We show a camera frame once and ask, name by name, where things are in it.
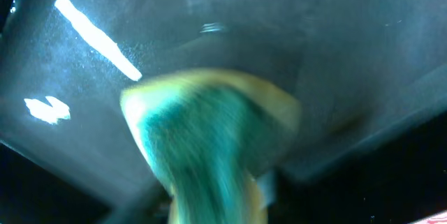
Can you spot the green yellow sponge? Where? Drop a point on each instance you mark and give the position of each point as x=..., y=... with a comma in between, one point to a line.
x=207, y=134

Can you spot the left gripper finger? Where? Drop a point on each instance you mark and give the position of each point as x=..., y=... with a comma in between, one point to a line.
x=267, y=184

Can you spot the black rectangular tray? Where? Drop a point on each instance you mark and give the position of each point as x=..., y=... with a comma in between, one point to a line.
x=370, y=75

